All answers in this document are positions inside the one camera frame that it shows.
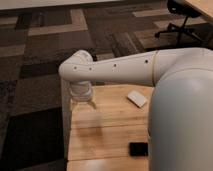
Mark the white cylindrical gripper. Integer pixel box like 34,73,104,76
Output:
70,81,97,112

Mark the white sponge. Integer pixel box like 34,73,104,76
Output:
127,91,147,108

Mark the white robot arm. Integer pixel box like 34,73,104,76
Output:
59,47,213,171

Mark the black rectangular object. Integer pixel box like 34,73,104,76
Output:
129,142,148,156

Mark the black office chair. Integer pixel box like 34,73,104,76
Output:
154,0,206,46

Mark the wooden desk corner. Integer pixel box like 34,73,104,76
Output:
184,0,213,22

